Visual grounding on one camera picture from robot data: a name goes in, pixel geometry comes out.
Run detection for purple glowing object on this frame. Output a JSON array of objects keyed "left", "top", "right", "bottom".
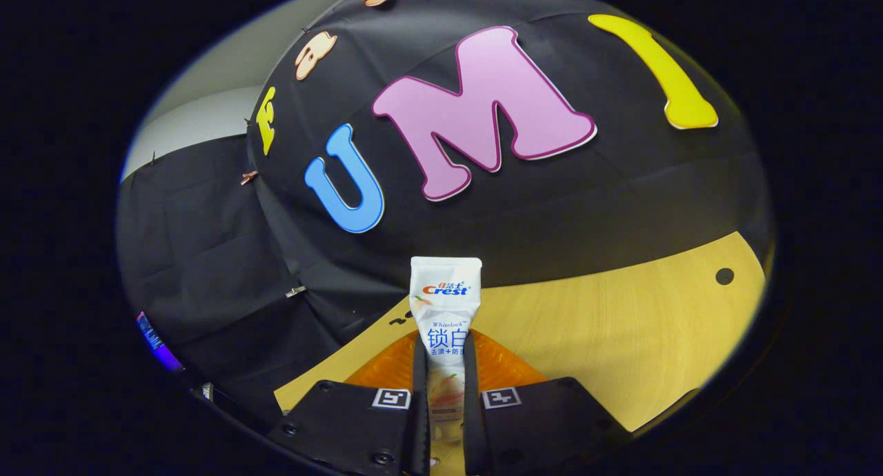
[{"left": 136, "top": 312, "right": 186, "bottom": 373}]

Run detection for white toothpaste tube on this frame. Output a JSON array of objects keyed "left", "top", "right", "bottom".
[{"left": 408, "top": 257, "right": 484, "bottom": 463}]

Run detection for black backdrop cloth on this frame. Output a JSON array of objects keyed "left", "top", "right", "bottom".
[{"left": 116, "top": 0, "right": 773, "bottom": 422}]

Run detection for wooden desktop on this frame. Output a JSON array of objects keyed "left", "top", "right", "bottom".
[{"left": 274, "top": 231, "right": 768, "bottom": 476}]

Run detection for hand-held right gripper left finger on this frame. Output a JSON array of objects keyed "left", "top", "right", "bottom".
[{"left": 266, "top": 328, "right": 431, "bottom": 476}]

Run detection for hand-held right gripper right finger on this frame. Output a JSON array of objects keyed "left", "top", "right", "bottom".
[{"left": 462, "top": 328, "right": 633, "bottom": 476}]

